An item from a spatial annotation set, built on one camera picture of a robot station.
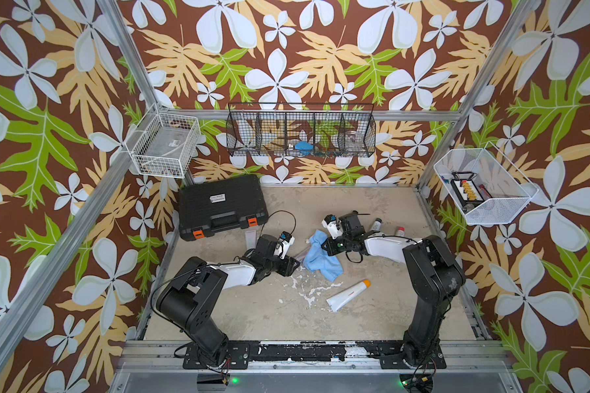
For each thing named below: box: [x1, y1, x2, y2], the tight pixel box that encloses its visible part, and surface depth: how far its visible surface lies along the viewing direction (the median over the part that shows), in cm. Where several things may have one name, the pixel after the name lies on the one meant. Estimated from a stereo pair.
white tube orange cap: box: [326, 279, 372, 313], surface depth 87 cm
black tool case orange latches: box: [178, 175, 269, 242], surface depth 105 cm
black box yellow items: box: [450, 171, 486, 213], surface depth 85 cm
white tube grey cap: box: [370, 217, 383, 232], surface depth 106 cm
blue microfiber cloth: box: [303, 229, 345, 283], surface depth 93 cm
